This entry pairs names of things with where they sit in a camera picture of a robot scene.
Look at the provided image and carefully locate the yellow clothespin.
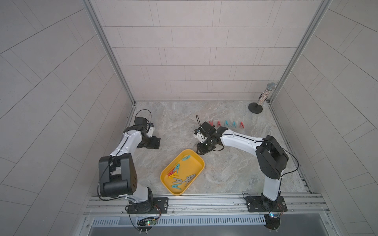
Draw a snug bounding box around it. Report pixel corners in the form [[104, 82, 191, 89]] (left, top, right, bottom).
[[168, 174, 178, 179]]

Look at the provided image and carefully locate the grey clothespin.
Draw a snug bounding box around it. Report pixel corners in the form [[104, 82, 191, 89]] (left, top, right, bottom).
[[172, 178, 182, 184], [182, 174, 196, 186]]

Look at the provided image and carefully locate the yellow plastic storage tray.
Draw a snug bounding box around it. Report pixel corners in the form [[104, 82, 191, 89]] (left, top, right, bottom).
[[160, 149, 205, 196]]

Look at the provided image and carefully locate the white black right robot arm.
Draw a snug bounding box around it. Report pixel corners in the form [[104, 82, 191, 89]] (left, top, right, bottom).
[[194, 123, 289, 205]]

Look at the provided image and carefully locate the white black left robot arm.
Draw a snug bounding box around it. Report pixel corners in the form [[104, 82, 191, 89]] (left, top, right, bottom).
[[96, 124, 160, 204]]

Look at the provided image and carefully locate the pink clothespin in tray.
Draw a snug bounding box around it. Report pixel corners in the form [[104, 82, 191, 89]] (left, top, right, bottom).
[[167, 170, 177, 178]]

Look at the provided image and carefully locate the teal clothespin tray bottom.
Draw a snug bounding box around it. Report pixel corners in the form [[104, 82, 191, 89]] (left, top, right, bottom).
[[171, 184, 181, 190]]

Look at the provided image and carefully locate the left controller board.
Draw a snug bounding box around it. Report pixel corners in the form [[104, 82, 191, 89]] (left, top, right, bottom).
[[136, 217, 158, 234]]

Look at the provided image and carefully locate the controller board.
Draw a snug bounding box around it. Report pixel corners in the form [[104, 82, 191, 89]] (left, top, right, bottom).
[[264, 213, 281, 232], [136, 217, 158, 234]]

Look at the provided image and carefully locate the ventilation grille strip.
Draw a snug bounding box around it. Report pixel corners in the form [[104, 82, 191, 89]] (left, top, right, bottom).
[[92, 215, 266, 227]]

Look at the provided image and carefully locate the right controller board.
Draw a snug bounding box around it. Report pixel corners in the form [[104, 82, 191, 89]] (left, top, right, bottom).
[[264, 213, 281, 232]]

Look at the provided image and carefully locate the left corner metal profile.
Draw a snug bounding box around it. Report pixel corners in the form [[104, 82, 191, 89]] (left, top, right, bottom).
[[82, 0, 136, 107]]

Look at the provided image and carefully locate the corner metal profile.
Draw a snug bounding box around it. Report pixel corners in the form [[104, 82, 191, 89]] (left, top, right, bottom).
[[269, 0, 333, 106], [82, 0, 136, 107]]

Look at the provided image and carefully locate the right corner metal profile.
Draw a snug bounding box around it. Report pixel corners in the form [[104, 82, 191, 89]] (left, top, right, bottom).
[[269, 0, 333, 106]]

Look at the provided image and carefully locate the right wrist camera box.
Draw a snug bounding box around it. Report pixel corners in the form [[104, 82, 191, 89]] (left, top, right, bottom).
[[194, 122, 216, 142]]

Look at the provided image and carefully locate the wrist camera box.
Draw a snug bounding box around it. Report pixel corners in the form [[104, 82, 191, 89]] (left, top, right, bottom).
[[134, 117, 148, 129], [194, 122, 216, 142]]

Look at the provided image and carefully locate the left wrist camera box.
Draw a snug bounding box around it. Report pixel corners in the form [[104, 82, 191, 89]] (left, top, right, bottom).
[[134, 117, 148, 129]]

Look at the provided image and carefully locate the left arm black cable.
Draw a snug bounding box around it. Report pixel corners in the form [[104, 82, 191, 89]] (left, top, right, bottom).
[[134, 109, 153, 123]]

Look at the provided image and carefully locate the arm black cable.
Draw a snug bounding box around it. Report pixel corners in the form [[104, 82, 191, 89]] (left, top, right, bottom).
[[134, 109, 153, 123], [280, 148, 300, 179]]

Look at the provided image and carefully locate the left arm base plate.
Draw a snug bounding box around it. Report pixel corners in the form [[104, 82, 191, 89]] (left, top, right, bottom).
[[126, 197, 169, 214]]

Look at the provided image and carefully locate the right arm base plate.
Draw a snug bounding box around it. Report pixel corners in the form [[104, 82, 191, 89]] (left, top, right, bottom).
[[243, 194, 288, 213]]

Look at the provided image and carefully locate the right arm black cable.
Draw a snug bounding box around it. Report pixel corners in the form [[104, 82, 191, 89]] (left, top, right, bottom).
[[280, 148, 300, 179]]

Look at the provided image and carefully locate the aluminium front rail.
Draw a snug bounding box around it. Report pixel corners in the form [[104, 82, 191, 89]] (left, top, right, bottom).
[[82, 192, 330, 217]]

